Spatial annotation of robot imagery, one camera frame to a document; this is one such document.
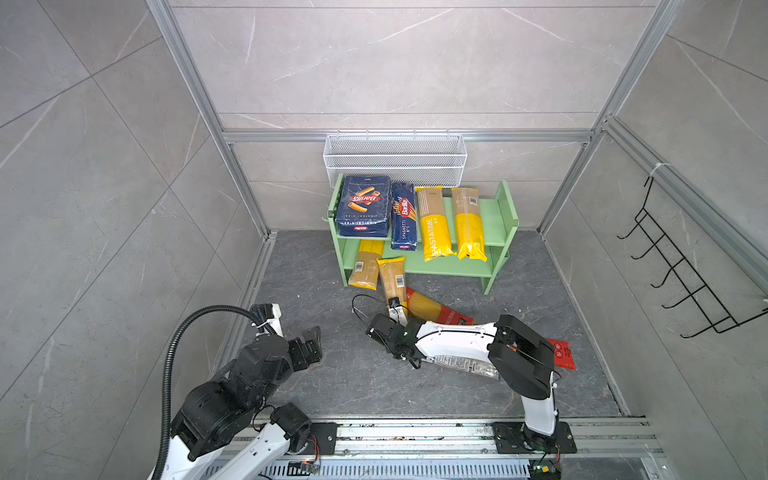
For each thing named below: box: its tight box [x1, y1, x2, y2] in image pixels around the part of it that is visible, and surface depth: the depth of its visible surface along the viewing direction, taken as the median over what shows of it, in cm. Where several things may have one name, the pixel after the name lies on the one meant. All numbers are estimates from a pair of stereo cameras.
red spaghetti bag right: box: [546, 338, 577, 371], surface depth 87 cm
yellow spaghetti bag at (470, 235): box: [452, 188, 488, 262], surface depth 82 cm
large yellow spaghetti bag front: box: [376, 256, 408, 316], surface depth 92 cm
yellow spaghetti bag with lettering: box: [414, 186, 457, 262], surface depth 83 cm
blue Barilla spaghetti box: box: [391, 182, 418, 251], surface depth 83 cm
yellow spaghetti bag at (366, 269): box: [348, 240, 384, 291], surface depth 92 cm
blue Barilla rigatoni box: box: [336, 176, 391, 237], surface depth 83 cm
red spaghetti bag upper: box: [406, 287, 475, 326], surface depth 97 cm
